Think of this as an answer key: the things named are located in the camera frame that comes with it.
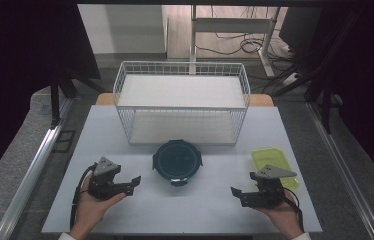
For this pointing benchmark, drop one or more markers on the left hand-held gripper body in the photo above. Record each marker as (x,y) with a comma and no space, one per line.
(103,181)

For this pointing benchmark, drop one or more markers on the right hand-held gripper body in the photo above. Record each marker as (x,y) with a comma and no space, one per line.
(268,190)

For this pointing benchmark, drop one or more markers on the green plastic container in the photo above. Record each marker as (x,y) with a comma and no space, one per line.
(268,158)

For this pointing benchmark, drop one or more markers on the person's left hand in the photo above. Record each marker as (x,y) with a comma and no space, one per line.
(90,208)

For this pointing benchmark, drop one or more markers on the person's right hand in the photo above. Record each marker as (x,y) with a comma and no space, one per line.
(283,216)

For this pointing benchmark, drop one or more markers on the dark round lidded container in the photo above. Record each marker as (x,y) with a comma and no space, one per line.
(177,161)

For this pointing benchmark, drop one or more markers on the wooden board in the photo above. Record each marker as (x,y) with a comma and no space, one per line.
(104,99)

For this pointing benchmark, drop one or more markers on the white power strip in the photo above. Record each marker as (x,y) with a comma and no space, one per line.
(291,79)

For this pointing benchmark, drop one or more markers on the dark curtain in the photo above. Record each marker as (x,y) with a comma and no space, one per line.
(371,83)
(18,66)

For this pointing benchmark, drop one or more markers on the aluminium rail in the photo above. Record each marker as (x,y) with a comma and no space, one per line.
(30,175)
(341,166)

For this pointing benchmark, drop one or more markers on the white metal desk frame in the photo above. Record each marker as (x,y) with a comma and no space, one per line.
(231,25)

